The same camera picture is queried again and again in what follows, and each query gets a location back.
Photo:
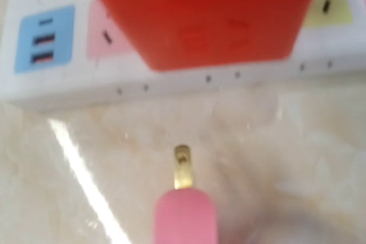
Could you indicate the red cube socket adapter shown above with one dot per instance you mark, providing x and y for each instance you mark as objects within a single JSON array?
[{"x": 182, "y": 34}]

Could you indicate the pink cube plug adapter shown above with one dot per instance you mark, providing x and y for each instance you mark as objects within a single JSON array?
[{"x": 185, "y": 214}]

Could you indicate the white multicolour power strip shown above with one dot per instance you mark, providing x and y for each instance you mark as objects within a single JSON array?
[{"x": 57, "y": 54}]

